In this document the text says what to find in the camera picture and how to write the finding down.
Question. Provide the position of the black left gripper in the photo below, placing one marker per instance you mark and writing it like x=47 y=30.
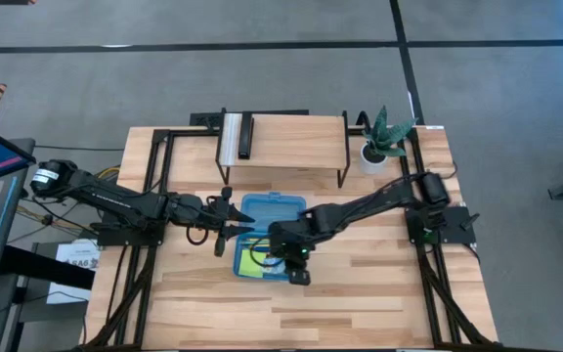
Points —
x=220 y=220

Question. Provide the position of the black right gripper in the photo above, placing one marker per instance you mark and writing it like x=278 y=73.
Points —
x=289 y=239

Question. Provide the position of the yellow highlighter pen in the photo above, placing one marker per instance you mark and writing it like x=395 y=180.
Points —
x=254 y=241

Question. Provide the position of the green sticky note pad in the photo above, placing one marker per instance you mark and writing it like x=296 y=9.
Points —
x=249 y=264

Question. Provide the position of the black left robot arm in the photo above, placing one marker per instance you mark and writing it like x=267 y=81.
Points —
x=115 y=198

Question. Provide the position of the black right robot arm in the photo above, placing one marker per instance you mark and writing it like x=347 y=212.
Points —
x=359 y=205

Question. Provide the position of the blue plastic bin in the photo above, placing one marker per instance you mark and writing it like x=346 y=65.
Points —
x=272 y=210

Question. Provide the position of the black stapler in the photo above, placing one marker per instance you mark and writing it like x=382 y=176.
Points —
x=246 y=139

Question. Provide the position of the white plant pot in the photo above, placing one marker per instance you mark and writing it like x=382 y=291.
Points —
x=370 y=166

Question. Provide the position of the green snake plant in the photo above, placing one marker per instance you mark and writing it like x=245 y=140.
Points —
x=384 y=134

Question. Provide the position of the white printed paper sheet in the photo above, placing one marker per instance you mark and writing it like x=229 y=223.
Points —
x=73 y=274

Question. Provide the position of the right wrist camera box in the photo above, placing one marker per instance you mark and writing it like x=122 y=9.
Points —
x=299 y=276

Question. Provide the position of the wooden shelf riser black frame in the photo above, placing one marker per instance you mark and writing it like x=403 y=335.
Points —
x=296 y=142

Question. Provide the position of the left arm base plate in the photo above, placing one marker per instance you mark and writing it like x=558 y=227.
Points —
x=130 y=237

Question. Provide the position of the black aluminium frame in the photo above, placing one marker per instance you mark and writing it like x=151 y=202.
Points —
x=137 y=293
x=440 y=293

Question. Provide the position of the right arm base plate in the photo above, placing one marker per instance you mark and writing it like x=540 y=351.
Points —
x=452 y=230

